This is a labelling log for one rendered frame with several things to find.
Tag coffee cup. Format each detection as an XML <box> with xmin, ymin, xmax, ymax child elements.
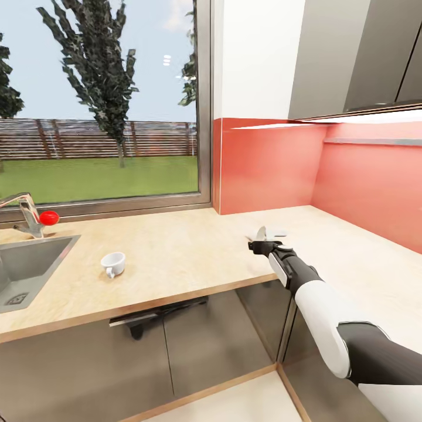
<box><xmin>100</xmin><ymin>251</ymin><xmax>126</xmax><ymax>278</ymax></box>

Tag paper coffee filter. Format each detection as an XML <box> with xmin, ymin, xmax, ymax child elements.
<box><xmin>246</xmin><ymin>226</ymin><xmax>267</xmax><ymax>241</ymax></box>

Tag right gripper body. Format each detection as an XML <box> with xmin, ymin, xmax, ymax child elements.
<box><xmin>253</xmin><ymin>241</ymin><xmax>281</xmax><ymax>256</ymax></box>

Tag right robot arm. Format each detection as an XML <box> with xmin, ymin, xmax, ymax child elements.
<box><xmin>248</xmin><ymin>229</ymin><xmax>422</xmax><ymax>422</ymax></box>

